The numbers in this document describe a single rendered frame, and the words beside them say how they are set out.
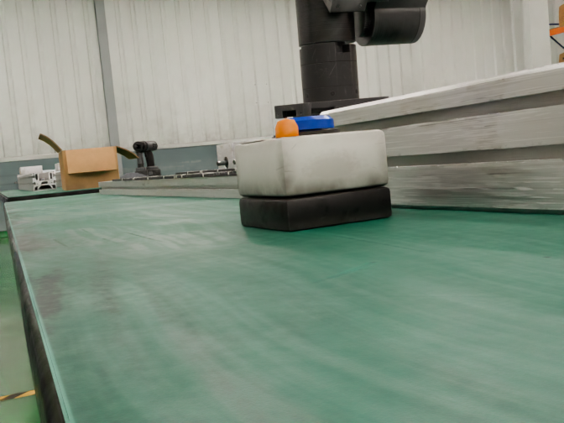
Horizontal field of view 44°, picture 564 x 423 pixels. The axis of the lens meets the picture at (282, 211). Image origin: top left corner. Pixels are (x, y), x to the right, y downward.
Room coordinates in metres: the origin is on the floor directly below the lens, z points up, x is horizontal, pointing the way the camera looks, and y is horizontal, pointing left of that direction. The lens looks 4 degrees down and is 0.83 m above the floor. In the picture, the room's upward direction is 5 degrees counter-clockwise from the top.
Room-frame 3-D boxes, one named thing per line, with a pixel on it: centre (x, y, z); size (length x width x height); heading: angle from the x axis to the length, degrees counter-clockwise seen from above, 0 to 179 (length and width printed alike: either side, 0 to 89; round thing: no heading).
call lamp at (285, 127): (0.44, -0.01, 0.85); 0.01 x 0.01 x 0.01
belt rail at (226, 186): (1.26, 0.21, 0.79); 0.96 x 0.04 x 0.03; 26
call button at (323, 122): (0.48, -0.02, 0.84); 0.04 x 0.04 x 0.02
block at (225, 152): (1.78, 0.10, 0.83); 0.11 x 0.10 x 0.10; 117
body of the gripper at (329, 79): (0.71, -0.06, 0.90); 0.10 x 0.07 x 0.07; 119
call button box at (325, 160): (0.49, -0.03, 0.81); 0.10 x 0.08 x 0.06; 116
